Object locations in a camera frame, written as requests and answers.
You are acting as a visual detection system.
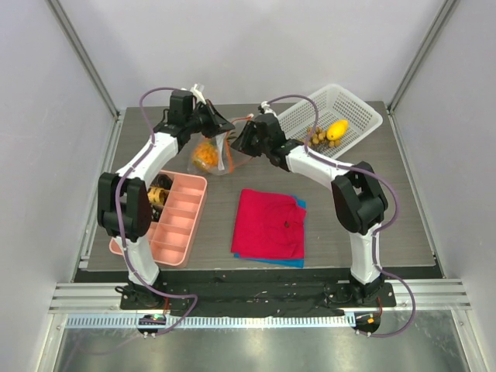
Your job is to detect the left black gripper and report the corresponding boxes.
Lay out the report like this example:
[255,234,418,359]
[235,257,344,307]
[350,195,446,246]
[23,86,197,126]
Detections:
[186,100,235,140]

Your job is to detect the clear zip top bag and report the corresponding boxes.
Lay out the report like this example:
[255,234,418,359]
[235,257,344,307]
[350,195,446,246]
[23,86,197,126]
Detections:
[188,114,253,176]

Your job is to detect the fake pineapple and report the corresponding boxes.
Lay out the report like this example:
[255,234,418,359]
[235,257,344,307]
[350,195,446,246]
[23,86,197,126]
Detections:
[191,131,236,175]

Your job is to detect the fake brown longan bunch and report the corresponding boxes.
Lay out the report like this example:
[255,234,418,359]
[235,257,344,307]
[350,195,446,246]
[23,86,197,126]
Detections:
[309,129,341,149]

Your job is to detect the fake yellow mango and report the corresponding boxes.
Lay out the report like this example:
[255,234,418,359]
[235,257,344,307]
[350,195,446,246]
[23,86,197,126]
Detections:
[326,119,349,141]

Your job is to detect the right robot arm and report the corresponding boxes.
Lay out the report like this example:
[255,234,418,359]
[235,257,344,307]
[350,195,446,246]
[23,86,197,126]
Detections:
[231,114,388,306]

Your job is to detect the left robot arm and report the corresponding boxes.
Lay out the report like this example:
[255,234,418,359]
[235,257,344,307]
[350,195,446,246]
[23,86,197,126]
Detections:
[97,84,234,309]

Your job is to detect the dark brown rolled cloth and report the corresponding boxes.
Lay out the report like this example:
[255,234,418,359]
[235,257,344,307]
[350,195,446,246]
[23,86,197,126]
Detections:
[150,174,173,190]

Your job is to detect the red folded shirt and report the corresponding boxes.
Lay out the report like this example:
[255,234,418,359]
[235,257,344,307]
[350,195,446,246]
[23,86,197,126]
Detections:
[230,188,308,260]

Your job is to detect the white plastic basket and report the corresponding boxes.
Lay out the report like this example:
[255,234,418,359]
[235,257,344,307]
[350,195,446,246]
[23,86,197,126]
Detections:
[277,84,383,159]

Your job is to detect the black white rolled cloth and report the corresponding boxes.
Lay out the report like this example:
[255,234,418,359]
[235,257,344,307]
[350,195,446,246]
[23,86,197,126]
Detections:
[151,205,163,222]

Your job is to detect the pink compartment tray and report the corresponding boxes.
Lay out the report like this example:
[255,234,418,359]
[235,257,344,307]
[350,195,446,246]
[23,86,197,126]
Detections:
[109,167,208,268]

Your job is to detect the blue folded shirt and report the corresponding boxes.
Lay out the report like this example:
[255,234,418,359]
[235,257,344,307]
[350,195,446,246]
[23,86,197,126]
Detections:
[232,195,308,269]

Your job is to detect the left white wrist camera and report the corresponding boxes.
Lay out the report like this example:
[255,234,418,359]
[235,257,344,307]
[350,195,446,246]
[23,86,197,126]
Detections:
[189,84,206,105]

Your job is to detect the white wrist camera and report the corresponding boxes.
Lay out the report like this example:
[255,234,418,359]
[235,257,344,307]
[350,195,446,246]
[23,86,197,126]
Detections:
[258,101,277,116]
[189,84,206,105]

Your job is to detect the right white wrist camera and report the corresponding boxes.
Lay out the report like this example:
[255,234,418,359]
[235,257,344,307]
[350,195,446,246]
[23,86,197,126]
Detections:
[258,101,277,116]

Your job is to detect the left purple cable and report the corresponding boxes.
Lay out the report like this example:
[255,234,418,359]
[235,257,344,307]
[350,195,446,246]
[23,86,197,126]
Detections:
[115,88,199,336]

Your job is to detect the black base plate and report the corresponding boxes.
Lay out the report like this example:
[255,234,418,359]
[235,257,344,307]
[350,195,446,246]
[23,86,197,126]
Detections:
[73,267,443,319]

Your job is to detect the white slotted cable duct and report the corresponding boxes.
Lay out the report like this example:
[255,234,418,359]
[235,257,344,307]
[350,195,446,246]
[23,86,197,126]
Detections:
[65,312,356,329]

